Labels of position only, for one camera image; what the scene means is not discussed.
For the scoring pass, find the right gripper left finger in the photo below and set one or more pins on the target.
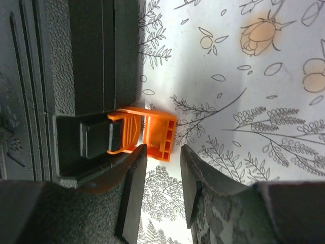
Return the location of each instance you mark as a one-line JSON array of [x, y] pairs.
[[105, 210]]

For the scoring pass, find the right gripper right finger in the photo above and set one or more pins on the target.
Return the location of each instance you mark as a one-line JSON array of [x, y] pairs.
[[219, 209]]

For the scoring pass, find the black plastic tool case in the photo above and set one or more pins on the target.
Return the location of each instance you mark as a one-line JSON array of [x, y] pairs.
[[68, 81]]

